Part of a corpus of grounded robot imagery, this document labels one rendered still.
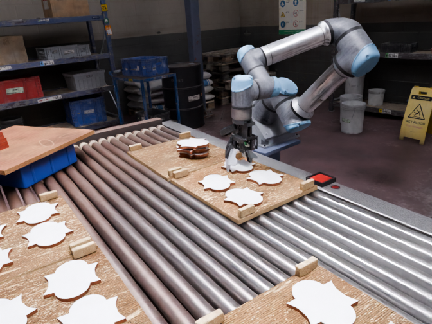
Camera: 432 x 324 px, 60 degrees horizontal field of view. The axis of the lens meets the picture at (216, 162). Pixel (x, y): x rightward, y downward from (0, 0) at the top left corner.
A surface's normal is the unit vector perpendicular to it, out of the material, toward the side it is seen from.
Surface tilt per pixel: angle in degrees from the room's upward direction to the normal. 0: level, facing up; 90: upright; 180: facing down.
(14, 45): 96
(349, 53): 85
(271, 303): 0
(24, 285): 0
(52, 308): 0
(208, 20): 90
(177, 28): 90
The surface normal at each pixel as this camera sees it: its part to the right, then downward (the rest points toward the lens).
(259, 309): -0.06, -0.93
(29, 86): 0.65, 0.24
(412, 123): -0.80, 0.04
